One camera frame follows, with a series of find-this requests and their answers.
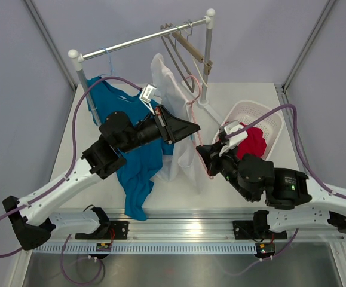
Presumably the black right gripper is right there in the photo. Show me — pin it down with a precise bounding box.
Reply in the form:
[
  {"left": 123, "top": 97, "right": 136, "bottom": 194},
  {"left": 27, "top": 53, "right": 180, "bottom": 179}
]
[{"left": 196, "top": 141, "right": 253, "bottom": 201}]

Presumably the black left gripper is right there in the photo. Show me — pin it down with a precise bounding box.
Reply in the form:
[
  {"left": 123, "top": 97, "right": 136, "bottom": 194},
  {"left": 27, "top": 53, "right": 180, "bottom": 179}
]
[{"left": 120, "top": 105, "right": 200, "bottom": 155}]

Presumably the pink wire hanger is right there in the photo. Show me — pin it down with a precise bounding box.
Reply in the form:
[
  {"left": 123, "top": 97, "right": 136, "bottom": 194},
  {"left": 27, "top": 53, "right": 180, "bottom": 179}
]
[{"left": 185, "top": 74, "right": 215, "bottom": 180}]

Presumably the white t shirt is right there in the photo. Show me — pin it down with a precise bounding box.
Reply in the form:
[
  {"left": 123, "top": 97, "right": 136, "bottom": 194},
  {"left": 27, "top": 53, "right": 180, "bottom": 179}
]
[{"left": 151, "top": 53, "right": 207, "bottom": 193}]

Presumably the red t shirt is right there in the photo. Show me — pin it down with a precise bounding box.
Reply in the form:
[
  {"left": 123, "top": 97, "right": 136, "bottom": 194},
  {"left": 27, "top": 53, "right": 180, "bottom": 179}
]
[{"left": 237, "top": 127, "right": 267, "bottom": 160}]

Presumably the grey plastic hanger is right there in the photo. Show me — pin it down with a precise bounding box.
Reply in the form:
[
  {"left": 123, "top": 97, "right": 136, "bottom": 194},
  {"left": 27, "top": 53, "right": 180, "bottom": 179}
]
[{"left": 161, "top": 34, "right": 195, "bottom": 93}]

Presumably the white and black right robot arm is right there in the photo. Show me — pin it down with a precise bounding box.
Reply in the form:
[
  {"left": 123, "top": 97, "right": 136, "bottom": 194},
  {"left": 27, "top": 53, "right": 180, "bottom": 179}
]
[{"left": 196, "top": 142, "right": 346, "bottom": 240}]

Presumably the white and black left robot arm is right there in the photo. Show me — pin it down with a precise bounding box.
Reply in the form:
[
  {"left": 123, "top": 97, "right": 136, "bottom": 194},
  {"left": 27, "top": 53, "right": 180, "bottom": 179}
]
[{"left": 2, "top": 105, "right": 200, "bottom": 251}]

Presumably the blue t shirt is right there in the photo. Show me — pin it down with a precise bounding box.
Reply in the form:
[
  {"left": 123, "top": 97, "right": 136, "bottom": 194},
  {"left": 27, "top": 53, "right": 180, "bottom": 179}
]
[{"left": 90, "top": 81, "right": 174, "bottom": 221}]

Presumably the wooden clip hanger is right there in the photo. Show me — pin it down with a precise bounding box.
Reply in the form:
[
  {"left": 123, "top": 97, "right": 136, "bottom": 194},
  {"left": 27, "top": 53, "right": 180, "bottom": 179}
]
[{"left": 172, "top": 20, "right": 213, "bottom": 88}]

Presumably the white plastic laundry basket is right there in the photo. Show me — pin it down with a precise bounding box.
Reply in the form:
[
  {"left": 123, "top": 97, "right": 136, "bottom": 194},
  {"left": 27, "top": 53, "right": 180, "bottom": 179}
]
[{"left": 221, "top": 100, "right": 283, "bottom": 160}]

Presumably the silver white clothes rack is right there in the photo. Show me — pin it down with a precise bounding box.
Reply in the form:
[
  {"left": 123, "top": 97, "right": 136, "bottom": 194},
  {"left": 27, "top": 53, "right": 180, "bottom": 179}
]
[{"left": 68, "top": 8, "right": 222, "bottom": 124}]

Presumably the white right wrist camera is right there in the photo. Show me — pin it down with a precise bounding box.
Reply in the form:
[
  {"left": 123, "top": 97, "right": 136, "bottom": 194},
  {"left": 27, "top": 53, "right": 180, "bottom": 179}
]
[{"left": 218, "top": 120, "right": 248, "bottom": 156}]

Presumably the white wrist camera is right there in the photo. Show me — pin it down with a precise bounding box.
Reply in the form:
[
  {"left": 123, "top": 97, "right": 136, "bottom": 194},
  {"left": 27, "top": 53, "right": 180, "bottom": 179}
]
[
  {"left": 139, "top": 83, "right": 157, "bottom": 115},
  {"left": 218, "top": 120, "right": 248, "bottom": 156}
]

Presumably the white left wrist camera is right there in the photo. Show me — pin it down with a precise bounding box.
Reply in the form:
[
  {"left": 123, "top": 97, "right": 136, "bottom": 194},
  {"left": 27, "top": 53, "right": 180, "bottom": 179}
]
[{"left": 139, "top": 83, "right": 157, "bottom": 115}]

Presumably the aluminium mounting rail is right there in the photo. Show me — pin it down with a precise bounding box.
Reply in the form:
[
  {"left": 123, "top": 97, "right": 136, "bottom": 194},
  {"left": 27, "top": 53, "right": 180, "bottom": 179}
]
[{"left": 41, "top": 208, "right": 344, "bottom": 242}]

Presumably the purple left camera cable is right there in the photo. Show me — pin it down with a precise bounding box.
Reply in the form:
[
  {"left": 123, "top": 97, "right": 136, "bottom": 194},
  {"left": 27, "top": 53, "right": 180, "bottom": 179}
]
[{"left": 0, "top": 76, "right": 143, "bottom": 258}]

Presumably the purple camera cable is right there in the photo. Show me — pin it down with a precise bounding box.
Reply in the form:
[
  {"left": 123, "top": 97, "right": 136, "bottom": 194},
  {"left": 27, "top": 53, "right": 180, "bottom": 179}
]
[
  {"left": 0, "top": 76, "right": 143, "bottom": 258},
  {"left": 226, "top": 103, "right": 346, "bottom": 200}
]

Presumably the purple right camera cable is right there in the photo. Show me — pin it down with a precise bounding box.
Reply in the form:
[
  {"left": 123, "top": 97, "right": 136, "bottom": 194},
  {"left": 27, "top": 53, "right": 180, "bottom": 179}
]
[{"left": 226, "top": 103, "right": 346, "bottom": 200}]

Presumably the light blue wire hanger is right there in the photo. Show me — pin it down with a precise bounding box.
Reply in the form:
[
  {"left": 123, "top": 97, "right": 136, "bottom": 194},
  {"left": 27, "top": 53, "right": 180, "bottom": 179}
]
[{"left": 100, "top": 47, "right": 116, "bottom": 77}]

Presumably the white slotted cable duct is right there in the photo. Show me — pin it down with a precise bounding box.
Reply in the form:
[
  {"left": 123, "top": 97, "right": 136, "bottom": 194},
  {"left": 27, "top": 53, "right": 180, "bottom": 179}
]
[{"left": 34, "top": 242, "right": 257, "bottom": 255}]

